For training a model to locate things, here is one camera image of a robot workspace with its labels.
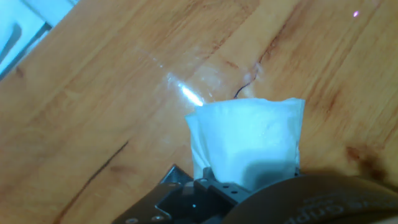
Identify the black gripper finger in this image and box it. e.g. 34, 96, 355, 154
111, 167, 252, 224

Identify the white toilet paper roll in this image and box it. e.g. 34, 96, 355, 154
185, 97, 306, 191

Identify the glossy wooden board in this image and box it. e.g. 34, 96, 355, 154
0, 0, 398, 224

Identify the white paper sheets stack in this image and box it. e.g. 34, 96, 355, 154
0, 0, 79, 82

